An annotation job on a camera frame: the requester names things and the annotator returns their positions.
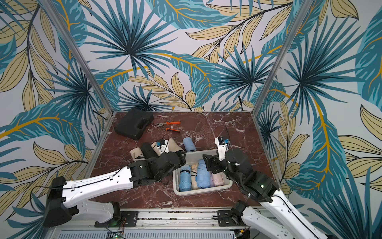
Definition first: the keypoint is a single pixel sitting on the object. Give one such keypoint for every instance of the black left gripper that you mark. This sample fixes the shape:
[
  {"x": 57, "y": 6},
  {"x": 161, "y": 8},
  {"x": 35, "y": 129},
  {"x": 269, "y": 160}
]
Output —
[{"x": 182, "y": 160}]

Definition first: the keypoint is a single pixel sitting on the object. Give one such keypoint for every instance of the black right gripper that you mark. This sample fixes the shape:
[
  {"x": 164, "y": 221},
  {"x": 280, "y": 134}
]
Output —
[{"x": 209, "y": 163}]

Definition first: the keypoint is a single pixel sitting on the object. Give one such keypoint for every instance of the beige umbrella with black strap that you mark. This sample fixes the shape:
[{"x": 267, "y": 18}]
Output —
[{"x": 137, "y": 154}]

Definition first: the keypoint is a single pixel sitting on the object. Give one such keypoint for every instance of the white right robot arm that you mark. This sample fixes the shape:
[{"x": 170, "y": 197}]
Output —
[{"x": 291, "y": 223}]

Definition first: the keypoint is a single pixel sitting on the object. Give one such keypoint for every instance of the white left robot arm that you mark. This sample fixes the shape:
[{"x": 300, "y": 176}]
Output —
[{"x": 69, "y": 200}]

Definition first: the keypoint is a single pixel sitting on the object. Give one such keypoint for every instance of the beige plastic storage box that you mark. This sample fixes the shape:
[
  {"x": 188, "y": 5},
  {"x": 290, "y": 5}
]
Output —
[{"x": 192, "y": 158}]

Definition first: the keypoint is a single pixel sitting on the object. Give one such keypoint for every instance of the beige folded umbrella by box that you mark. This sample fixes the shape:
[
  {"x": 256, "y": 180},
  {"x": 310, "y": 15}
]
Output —
[{"x": 173, "y": 146}]

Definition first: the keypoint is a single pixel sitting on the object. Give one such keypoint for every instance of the light blue folded umbrella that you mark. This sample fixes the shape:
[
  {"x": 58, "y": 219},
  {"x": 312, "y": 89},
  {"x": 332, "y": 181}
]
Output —
[{"x": 189, "y": 145}]

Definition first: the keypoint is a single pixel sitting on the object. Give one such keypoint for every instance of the black plastic tool case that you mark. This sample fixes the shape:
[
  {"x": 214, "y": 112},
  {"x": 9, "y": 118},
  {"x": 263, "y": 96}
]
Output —
[{"x": 134, "y": 123}]

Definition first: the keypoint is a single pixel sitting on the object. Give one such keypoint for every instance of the green circuit board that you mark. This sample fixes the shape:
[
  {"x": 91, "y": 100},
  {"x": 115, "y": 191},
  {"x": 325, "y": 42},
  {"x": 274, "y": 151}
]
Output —
[{"x": 114, "y": 235}]

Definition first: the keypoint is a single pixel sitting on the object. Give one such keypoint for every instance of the orange handled pliers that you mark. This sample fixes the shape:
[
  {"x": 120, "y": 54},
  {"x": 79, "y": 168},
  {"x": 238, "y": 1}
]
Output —
[{"x": 168, "y": 126}]

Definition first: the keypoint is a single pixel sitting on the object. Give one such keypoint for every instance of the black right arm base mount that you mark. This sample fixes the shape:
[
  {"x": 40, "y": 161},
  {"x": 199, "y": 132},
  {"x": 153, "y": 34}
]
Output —
[{"x": 232, "y": 217}]

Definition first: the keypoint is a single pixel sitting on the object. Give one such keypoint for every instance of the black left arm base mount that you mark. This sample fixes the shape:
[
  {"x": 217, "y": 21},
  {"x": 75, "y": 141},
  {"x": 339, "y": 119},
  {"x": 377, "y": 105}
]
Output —
[{"x": 122, "y": 216}]

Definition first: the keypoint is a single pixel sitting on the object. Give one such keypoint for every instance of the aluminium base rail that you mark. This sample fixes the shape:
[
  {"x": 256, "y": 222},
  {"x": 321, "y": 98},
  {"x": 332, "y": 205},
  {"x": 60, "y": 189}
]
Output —
[{"x": 164, "y": 224}]

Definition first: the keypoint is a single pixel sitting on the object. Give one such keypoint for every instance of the aluminium frame post left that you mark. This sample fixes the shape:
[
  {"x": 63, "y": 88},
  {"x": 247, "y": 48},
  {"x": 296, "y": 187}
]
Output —
[{"x": 72, "y": 46}]

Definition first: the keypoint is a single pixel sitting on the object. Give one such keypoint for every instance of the aluminium frame post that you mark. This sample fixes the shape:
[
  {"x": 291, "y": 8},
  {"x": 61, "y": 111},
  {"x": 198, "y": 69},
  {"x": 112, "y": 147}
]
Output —
[
  {"x": 72, "y": 46},
  {"x": 298, "y": 20}
]

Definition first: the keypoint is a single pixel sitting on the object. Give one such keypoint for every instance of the aluminium frame post right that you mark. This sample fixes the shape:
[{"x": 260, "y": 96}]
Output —
[{"x": 298, "y": 20}]

